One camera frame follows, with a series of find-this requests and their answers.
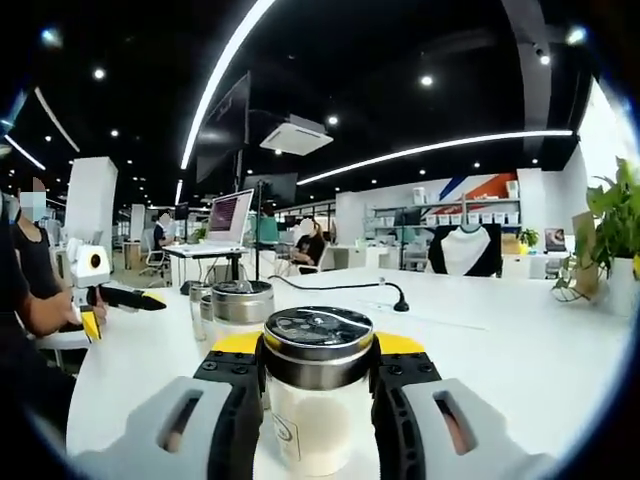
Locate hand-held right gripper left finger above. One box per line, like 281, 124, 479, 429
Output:
69, 332, 266, 480

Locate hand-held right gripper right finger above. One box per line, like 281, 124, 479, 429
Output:
369, 329, 556, 480

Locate seasoning bottle white powder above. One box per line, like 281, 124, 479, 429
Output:
188, 282, 212, 344

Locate seasoning bottle beige powder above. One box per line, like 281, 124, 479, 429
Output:
199, 294, 217, 337

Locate seasoning bottle brown granules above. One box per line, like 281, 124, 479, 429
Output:
210, 279, 276, 337

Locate seasoning bottle cream powder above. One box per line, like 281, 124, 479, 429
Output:
260, 305, 375, 476

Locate person's left hand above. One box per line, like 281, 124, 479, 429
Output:
48, 289, 109, 335

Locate white office chair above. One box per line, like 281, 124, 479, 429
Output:
29, 327, 94, 352

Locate person in black shirt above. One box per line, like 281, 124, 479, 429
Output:
0, 214, 76, 441

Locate laptop stand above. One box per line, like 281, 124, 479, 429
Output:
164, 247, 249, 289

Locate silver laptop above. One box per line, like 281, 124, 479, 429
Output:
164, 188, 255, 257

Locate small black hanging monitor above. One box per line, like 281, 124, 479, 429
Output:
242, 173, 299, 204

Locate large black hanging monitor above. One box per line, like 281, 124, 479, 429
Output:
195, 72, 251, 184

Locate small plant yellow pot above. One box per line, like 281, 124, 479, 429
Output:
517, 228, 541, 256

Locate shelf with white boxes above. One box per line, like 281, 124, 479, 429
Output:
364, 179, 521, 241

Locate ceiling air conditioner unit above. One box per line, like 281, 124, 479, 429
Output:
259, 113, 334, 151

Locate white ceiling light strip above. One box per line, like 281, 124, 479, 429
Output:
179, 0, 277, 170
297, 129, 574, 186

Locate potted plant white pot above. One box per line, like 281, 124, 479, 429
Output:
552, 157, 640, 317

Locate black cable with plug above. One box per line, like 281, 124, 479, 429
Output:
268, 274, 412, 313

